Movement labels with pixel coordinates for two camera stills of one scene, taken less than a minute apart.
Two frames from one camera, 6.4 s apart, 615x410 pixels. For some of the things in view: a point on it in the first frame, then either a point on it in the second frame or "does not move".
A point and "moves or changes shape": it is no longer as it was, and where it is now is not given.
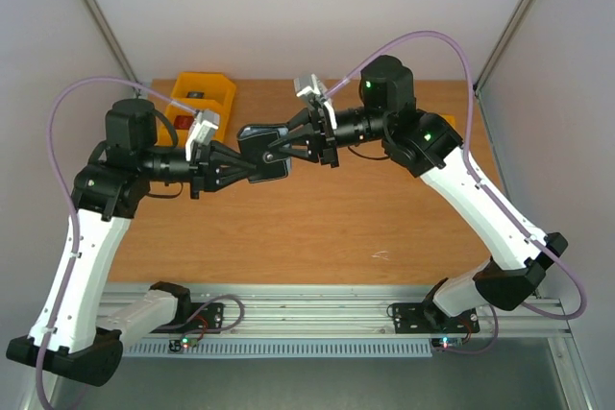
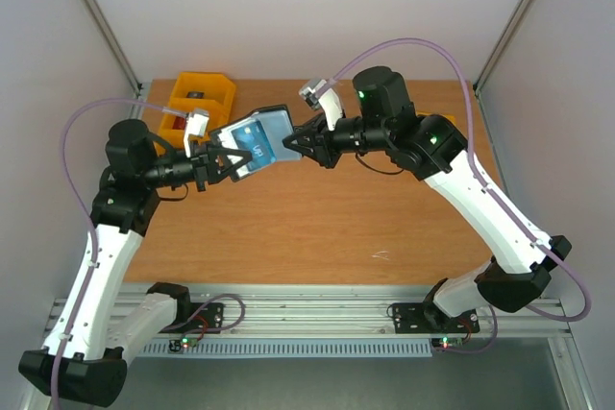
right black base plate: [428, 318] does not move
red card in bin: [183, 122] does not move
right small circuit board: [447, 343] does not move
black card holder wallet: [270, 162] moves or changes shape
